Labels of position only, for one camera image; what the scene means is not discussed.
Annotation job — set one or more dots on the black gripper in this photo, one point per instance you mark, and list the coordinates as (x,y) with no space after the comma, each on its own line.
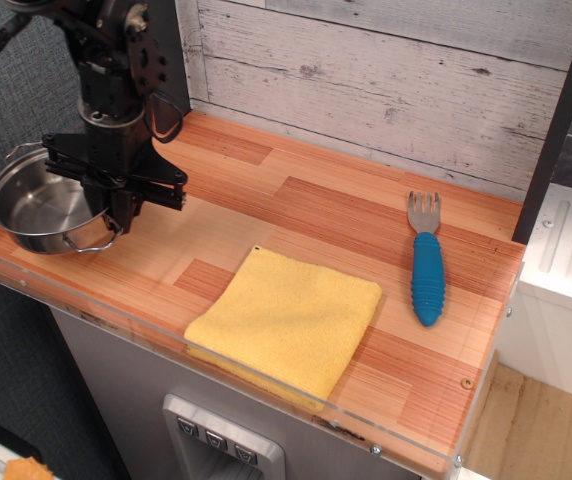
(117,166)

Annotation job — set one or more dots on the stainless steel pot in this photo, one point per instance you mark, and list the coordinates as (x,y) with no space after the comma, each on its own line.
(46,213)

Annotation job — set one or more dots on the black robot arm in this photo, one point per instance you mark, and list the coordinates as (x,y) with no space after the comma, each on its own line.
(121,70)

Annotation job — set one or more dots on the grey cabinet with dispenser panel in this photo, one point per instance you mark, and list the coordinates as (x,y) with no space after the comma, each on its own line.
(129,384)

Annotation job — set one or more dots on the yellow folded cloth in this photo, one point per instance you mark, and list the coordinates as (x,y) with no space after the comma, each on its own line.
(286,326)

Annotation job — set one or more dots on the orange black object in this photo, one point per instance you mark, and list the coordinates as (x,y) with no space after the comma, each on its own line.
(26,469)

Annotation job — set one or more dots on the clear acrylic table guard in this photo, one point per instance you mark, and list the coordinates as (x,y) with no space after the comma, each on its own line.
(399,411)

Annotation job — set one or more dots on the dark left upright post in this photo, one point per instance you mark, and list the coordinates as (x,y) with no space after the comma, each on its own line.
(168,50)

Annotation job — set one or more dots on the dark upright post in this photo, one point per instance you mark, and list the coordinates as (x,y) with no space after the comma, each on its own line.
(168,50)
(546,165)

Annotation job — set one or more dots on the blue handled metal fork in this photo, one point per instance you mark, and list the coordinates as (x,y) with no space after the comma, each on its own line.
(428,275)

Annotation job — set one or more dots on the dark right upright post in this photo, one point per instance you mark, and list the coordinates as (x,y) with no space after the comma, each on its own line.
(546,165)

